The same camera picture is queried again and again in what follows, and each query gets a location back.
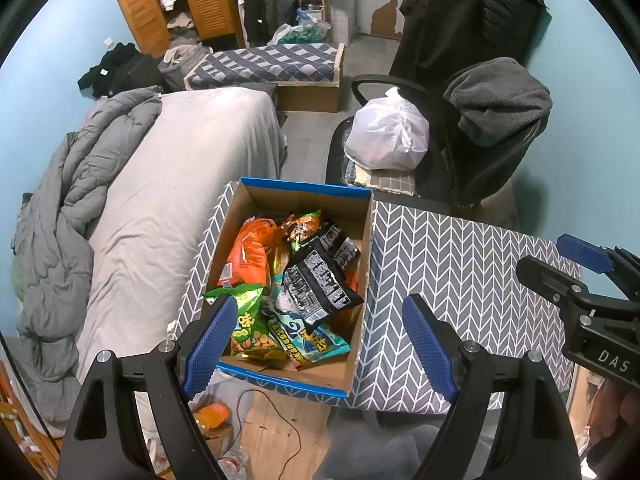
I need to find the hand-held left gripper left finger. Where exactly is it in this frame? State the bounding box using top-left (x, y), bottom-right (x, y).
top-left (57, 294), bottom-right (240, 480)

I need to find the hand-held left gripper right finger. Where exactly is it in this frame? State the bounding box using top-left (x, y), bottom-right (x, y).
top-left (401, 294), bottom-right (583, 480)

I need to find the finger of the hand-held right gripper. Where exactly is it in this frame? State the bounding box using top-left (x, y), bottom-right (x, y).
top-left (516, 255), bottom-right (591, 318)
top-left (556, 234), bottom-right (640, 301)

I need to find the green snack bag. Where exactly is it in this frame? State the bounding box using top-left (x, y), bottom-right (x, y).
top-left (202, 282), bottom-right (288, 363)

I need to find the teal cartoon snack bag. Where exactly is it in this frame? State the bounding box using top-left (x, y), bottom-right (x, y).
top-left (262, 272), bottom-right (351, 370)

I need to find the orange snack bag black top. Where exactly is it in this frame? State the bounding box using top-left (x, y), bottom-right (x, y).
top-left (218, 217), bottom-right (281, 288)

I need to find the long gold snack packet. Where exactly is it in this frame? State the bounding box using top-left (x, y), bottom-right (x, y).
top-left (270, 247), bottom-right (293, 286)

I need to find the orange noodle snack bag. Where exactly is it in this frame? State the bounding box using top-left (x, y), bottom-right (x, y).
top-left (280, 210), bottom-right (323, 253)

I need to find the blue cardboard box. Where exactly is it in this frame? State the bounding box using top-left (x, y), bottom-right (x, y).
top-left (202, 176), bottom-right (375, 400)

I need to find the person's right hand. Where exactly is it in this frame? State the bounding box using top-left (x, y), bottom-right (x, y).
top-left (587, 385), bottom-right (640, 466)

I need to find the orange drink bottle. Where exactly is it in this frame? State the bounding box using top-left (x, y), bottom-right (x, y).
top-left (192, 402), bottom-right (233, 431)

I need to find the grey chevron tablecloth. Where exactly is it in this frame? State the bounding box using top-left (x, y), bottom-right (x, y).
top-left (172, 180), bottom-right (583, 413)

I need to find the clear plastic bottle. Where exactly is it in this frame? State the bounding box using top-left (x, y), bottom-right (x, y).
top-left (217, 447), bottom-right (251, 480)

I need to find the black office chair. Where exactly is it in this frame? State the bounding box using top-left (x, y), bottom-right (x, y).
top-left (325, 57), bottom-right (553, 211)

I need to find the bed with grey sheet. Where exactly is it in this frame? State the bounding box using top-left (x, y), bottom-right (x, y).
top-left (75, 87), bottom-right (288, 441)

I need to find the checked seat cushion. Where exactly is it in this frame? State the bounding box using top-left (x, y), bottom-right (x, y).
top-left (342, 160), bottom-right (418, 197)

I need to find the dark grey fleece blanket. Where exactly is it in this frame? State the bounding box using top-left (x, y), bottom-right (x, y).
top-left (442, 57), bottom-right (553, 148)

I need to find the grey duvet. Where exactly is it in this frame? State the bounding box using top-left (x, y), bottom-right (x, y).
top-left (10, 86), bottom-right (163, 423)

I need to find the black jacket on chair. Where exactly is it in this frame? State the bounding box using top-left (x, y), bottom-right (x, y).
top-left (390, 0), bottom-right (553, 96)

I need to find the grey fabric bag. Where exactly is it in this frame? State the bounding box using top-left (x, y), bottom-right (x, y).
top-left (157, 42), bottom-right (213, 92)

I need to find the diamond patterned mattress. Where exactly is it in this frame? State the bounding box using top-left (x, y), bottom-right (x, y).
top-left (182, 42), bottom-right (346, 113)

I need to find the black clothes pile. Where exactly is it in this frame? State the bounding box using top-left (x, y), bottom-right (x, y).
top-left (77, 42), bottom-right (163, 98)

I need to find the teal and white plastic bag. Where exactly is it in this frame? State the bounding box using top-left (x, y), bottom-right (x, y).
top-left (267, 7), bottom-right (333, 46)

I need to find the rack of dark clothes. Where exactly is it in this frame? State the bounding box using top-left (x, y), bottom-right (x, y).
top-left (229, 0), bottom-right (298, 48)

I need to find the wooden louvred wardrobe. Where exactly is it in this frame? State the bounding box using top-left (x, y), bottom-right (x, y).
top-left (103, 0), bottom-right (241, 58)

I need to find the black floor cable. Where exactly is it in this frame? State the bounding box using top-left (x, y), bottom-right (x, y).
top-left (235, 387), bottom-right (306, 480)

